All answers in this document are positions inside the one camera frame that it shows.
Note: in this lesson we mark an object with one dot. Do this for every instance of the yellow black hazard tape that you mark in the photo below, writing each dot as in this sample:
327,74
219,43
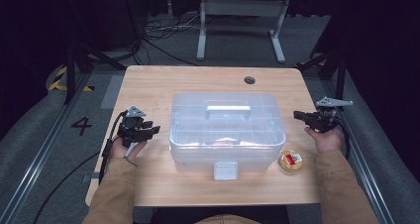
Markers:
56,85

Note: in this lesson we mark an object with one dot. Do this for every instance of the white metal table frame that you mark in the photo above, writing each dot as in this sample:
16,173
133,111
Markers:
242,7

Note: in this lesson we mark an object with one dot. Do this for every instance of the aluminium floor rail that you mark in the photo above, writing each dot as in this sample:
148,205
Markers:
366,171
39,158

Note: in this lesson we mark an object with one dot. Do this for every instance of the black metal stand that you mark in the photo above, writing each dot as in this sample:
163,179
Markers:
70,72
340,75

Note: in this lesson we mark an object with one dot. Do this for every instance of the person's left hand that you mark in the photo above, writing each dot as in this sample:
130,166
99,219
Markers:
135,149

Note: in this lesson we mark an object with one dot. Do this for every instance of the person's lap tan clothing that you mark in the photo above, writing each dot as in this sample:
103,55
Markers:
228,220

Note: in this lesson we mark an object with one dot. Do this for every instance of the person's right hand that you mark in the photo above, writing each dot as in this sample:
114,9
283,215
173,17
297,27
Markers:
327,141

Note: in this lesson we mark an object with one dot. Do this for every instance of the small round tin red label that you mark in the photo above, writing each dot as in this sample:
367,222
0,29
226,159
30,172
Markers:
290,160

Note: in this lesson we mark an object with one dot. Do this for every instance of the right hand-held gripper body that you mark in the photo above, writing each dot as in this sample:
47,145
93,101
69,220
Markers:
325,120

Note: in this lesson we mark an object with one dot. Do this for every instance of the clear plastic storage box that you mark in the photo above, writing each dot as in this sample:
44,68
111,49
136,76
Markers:
227,134

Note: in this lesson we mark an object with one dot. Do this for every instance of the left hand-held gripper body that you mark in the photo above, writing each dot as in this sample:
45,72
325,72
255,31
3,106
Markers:
132,131

